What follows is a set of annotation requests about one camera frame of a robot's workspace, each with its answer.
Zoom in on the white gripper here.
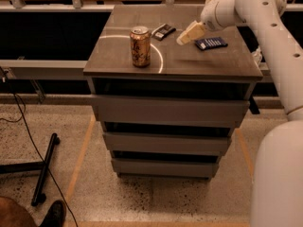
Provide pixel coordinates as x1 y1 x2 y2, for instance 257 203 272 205
176 0 241 45

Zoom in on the dark chocolate rxbar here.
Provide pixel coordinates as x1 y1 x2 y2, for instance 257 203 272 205
151 24 176 41

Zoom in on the grey drawer cabinet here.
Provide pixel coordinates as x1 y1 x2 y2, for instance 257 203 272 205
83 5 262 178

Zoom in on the black shoe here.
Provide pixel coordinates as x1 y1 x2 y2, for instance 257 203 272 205
39 200 66 227

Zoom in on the clear sanitizer bottle left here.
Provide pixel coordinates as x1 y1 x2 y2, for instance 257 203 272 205
252 47 262 66

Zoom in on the grey metal rail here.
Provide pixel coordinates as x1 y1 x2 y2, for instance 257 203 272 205
0 60 86 80

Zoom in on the black stand base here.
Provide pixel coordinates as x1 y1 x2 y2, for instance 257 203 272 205
0 133 60 206

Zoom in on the black floor cable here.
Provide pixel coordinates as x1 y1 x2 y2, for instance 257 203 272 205
0 65 80 227

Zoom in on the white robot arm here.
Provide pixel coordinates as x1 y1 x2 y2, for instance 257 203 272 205
200 0 303 227

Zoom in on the brown trouser leg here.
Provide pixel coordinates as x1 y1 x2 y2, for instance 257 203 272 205
0 197 37 227

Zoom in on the gold soda can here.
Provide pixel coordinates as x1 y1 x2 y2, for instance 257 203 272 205
130 26 151 67

